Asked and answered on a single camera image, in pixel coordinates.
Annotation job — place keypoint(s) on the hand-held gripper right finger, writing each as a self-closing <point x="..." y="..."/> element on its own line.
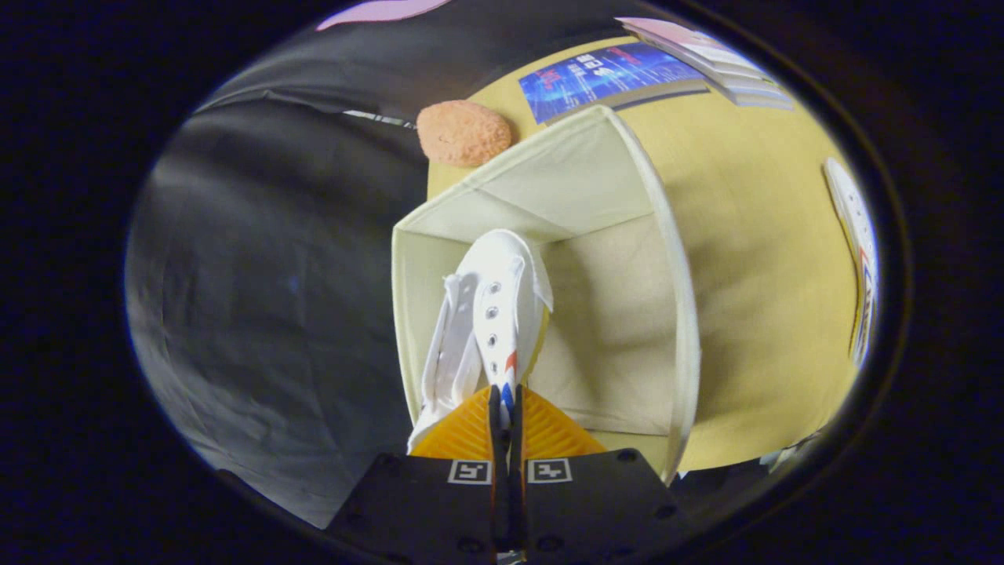
<point x="516" y="439"/>

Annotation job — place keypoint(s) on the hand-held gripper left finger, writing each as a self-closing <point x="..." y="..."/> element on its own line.
<point x="495" y="439"/>

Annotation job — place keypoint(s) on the white sneaker shoe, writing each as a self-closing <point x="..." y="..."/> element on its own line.
<point x="498" y="290"/>
<point x="855" y="227"/>

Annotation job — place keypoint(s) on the beige fabric storage box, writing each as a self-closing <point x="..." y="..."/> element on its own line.
<point x="612" y="314"/>

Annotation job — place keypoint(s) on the orange fluffy pad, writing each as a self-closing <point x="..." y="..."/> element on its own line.
<point x="463" y="133"/>

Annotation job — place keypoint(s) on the blue book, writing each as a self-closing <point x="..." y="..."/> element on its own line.
<point x="604" y="74"/>

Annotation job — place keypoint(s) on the stack of pink white books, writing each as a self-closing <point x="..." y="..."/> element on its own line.
<point x="706" y="51"/>

